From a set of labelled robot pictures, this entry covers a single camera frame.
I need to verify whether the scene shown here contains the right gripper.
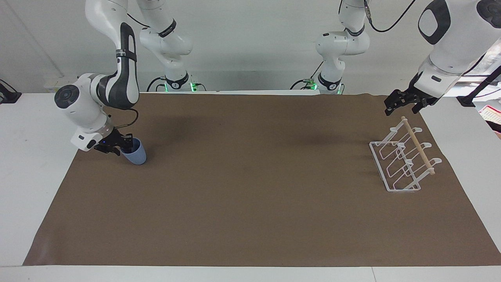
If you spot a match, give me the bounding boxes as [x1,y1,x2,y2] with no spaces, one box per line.
[94,128,134,157]

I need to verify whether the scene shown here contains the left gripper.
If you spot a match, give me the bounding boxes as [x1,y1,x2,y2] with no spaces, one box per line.
[384,72,440,116]

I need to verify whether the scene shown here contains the blue cup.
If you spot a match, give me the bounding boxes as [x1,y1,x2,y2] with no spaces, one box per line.
[120,137,147,166]

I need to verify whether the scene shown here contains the black stand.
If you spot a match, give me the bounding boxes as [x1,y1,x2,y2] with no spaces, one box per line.
[456,65,501,108]
[0,79,22,105]

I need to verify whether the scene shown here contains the red and white box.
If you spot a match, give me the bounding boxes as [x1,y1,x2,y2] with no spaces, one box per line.
[479,104,501,134]

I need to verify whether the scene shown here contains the black cable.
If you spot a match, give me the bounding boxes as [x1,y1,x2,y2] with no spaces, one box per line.
[114,108,140,129]
[290,60,326,90]
[146,76,168,93]
[363,0,417,33]

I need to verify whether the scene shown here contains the white wire cup holder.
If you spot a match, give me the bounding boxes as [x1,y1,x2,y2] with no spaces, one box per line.
[369,116,443,193]

